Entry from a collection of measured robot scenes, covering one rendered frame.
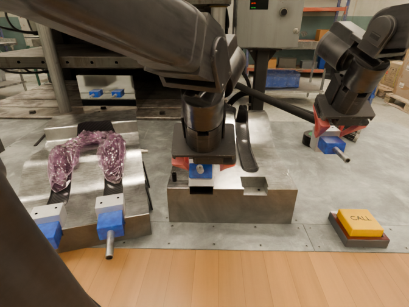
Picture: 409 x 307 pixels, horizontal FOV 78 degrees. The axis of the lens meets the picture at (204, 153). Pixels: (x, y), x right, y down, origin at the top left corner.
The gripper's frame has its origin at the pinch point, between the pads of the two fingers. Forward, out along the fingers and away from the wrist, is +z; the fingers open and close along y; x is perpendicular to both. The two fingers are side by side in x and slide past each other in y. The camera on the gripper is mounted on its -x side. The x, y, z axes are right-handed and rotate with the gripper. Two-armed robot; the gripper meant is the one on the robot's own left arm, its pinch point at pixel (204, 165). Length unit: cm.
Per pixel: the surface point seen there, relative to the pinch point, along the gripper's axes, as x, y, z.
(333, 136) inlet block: -10.8, -29.6, 4.8
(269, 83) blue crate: -283, -95, 236
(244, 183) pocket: 0.3, -8.6, 7.1
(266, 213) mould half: 6.4, -12.9, 8.5
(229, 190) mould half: 3.5, -5.0, 3.7
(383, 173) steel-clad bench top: -10, -50, 22
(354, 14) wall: -566, -335, 285
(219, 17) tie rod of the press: -76, -4, 14
